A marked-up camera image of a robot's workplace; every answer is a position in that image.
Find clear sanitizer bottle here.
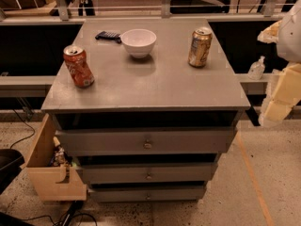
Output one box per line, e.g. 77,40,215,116
247,56,265,80

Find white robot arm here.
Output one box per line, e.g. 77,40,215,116
258,0,301,127

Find gold orange soda can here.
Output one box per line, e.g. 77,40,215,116
188,26,213,68

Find wooden side bin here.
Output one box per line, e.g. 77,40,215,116
26,114,87,201

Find middle grey drawer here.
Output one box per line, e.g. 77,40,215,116
77,163,217,185

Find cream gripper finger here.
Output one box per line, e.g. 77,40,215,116
259,63,301,126
257,20,281,43

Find top grey drawer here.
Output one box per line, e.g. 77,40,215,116
55,127,237,156

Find black remote-like device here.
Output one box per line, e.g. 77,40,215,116
95,31,121,44

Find snack items in bin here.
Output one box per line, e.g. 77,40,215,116
49,137,71,167

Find black chair edge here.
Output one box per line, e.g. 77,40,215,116
0,149,24,194

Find black floor cable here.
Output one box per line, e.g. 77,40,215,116
9,109,37,150

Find grey drawer cabinet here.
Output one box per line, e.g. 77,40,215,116
42,18,249,192

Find white bowl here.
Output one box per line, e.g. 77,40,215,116
120,29,157,58

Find bottom grey drawer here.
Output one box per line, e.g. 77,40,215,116
89,186,206,202

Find red coke can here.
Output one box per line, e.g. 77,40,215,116
63,45,94,88

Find grey drawer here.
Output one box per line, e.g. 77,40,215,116
55,127,237,156
89,186,206,202
77,163,217,185

